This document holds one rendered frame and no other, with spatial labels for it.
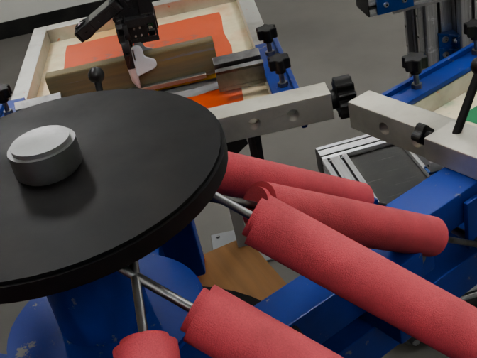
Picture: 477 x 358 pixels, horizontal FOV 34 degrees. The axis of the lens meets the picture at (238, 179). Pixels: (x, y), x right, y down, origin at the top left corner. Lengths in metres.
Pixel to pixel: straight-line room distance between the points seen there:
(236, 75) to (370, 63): 2.39
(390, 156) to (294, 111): 1.38
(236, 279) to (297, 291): 1.65
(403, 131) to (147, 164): 0.64
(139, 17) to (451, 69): 0.61
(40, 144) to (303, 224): 0.24
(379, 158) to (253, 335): 2.16
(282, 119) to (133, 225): 0.78
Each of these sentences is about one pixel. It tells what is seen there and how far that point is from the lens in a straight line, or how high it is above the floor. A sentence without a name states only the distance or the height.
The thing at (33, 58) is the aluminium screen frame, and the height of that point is 0.99.
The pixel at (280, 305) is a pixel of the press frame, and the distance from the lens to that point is 0.94.
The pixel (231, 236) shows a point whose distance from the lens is 2.82.
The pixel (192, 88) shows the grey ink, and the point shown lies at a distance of 1.65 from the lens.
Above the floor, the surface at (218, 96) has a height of 0.95.
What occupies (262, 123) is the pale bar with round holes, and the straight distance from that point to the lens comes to 1.34.
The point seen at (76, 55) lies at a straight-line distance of 2.03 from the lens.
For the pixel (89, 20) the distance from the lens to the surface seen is 1.61.
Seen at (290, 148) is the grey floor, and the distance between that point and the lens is 3.28.
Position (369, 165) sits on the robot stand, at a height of 0.21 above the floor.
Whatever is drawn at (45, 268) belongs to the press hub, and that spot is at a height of 1.32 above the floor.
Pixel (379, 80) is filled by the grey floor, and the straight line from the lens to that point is 3.73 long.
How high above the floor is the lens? 1.64
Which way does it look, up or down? 31 degrees down
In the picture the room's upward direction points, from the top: 13 degrees counter-clockwise
